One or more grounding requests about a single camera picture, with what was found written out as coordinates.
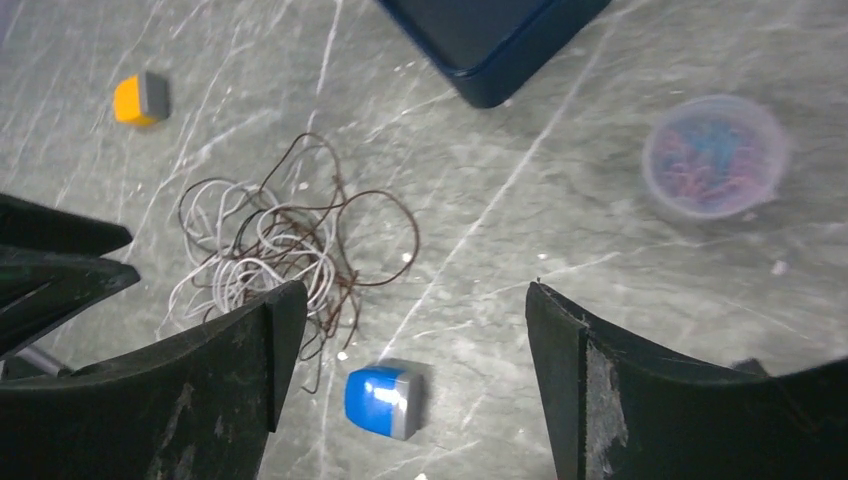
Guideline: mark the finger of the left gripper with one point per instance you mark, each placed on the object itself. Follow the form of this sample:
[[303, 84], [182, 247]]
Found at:
[[40, 291], [33, 226]]

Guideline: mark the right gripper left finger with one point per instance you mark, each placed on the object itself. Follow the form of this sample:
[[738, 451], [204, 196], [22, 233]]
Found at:
[[199, 404]]

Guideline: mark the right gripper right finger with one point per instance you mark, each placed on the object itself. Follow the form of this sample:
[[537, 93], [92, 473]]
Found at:
[[619, 406]]

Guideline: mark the yellow grey block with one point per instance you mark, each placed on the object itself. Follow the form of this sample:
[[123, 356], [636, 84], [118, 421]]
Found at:
[[142, 100]]

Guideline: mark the blue grey block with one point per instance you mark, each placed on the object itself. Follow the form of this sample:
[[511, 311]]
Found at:
[[386, 400]]

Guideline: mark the clear paperclip jar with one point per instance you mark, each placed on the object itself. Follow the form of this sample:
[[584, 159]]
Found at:
[[714, 157]]

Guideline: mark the navy blue box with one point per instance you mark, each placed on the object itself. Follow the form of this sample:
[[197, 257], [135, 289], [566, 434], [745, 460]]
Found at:
[[488, 49]]

